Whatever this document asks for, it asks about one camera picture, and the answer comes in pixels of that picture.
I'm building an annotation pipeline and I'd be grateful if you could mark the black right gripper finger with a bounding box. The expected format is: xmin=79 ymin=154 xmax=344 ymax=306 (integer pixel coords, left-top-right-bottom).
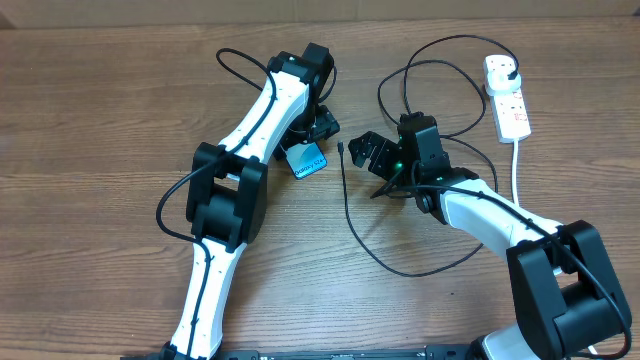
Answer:
xmin=348 ymin=131 xmax=385 ymax=168
xmin=368 ymin=137 xmax=404 ymax=180

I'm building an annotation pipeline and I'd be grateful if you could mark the blue Galaxy smartphone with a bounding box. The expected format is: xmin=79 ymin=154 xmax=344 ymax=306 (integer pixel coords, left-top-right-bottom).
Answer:
xmin=285 ymin=143 xmax=327 ymax=180

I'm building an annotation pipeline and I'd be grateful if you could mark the white power strip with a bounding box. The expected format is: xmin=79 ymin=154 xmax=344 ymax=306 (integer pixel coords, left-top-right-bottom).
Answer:
xmin=483 ymin=54 xmax=531 ymax=143

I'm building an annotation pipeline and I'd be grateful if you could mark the white wall charger plug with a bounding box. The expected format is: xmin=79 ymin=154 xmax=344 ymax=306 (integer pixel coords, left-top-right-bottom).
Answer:
xmin=485 ymin=71 xmax=522 ymax=97

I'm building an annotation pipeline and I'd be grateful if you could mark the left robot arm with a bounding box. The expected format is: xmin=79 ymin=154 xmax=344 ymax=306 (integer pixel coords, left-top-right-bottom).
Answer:
xmin=155 ymin=43 xmax=340 ymax=359

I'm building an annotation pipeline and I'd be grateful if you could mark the black USB charging cable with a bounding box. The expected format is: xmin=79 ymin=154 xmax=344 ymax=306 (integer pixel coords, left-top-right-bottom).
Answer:
xmin=335 ymin=34 xmax=520 ymax=279

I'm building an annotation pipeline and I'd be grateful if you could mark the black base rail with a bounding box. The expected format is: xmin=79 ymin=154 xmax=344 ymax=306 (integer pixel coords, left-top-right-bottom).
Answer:
xmin=212 ymin=344 xmax=486 ymax=360

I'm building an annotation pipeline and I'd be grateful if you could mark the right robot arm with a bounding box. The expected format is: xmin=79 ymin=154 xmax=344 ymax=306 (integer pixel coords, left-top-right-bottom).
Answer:
xmin=338 ymin=112 xmax=632 ymax=359

